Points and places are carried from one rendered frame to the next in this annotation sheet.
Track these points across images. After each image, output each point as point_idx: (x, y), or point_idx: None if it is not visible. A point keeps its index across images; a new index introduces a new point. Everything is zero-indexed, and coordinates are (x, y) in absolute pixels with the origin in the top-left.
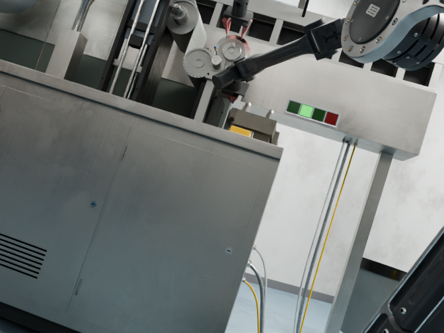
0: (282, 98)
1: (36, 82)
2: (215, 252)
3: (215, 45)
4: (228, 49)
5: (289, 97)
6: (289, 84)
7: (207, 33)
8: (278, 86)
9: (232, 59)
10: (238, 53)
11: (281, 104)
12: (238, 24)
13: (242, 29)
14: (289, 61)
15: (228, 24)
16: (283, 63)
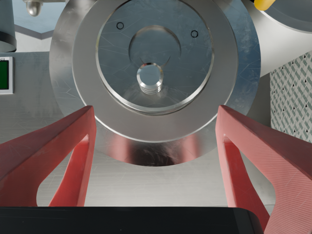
0: (29, 89)
1: None
2: None
3: (260, 71)
4: (177, 53)
5: (14, 96)
6: (23, 126)
7: (268, 189)
8: (48, 114)
9: (127, 0)
10: (104, 50)
11: (26, 74)
12: (65, 209)
13: (9, 161)
14: (42, 183)
15: (243, 200)
16: (55, 175)
